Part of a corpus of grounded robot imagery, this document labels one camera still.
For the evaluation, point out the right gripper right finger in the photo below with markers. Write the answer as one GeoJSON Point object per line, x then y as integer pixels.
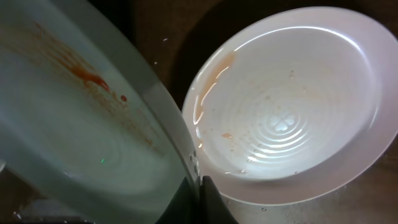
{"type": "Point", "coordinates": [213, 210]}

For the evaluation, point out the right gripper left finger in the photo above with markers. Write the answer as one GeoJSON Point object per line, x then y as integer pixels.
{"type": "Point", "coordinates": [182, 208]}

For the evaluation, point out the pale blue plate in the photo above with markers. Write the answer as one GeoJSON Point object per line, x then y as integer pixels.
{"type": "Point", "coordinates": [84, 119]}

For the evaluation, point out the pink white plate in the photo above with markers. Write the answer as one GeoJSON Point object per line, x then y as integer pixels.
{"type": "Point", "coordinates": [295, 106]}

